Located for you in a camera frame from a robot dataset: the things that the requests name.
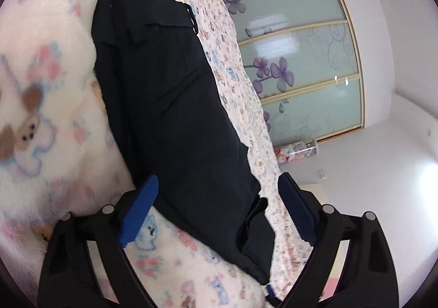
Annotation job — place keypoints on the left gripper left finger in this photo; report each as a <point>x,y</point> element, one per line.
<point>68,277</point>

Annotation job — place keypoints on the sliding glass wardrobe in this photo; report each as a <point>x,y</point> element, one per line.
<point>304,64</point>

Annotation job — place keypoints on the floral bed sheet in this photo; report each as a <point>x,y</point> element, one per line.
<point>182,271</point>

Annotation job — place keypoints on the wall socket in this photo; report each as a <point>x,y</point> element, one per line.
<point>321,174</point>

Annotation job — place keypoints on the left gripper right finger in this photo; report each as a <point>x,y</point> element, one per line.
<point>350,264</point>

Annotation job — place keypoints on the stuffed toys basket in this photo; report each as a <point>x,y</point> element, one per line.
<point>296,151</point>

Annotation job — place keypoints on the fleece animal print blanket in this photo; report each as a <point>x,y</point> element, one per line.
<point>57,152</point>

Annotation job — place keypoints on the black pants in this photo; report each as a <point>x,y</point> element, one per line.
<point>167,119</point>

